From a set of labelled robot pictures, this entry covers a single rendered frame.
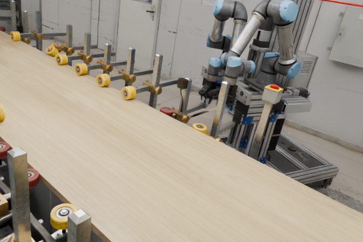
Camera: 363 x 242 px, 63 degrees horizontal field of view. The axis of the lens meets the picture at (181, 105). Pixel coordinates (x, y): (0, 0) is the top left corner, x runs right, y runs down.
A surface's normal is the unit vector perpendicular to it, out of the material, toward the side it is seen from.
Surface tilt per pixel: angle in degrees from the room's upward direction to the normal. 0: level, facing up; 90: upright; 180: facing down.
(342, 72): 90
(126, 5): 90
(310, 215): 0
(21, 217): 90
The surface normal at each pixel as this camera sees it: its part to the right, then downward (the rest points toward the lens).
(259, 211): 0.16, -0.91
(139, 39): -0.54, 0.25
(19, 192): 0.76, 0.36
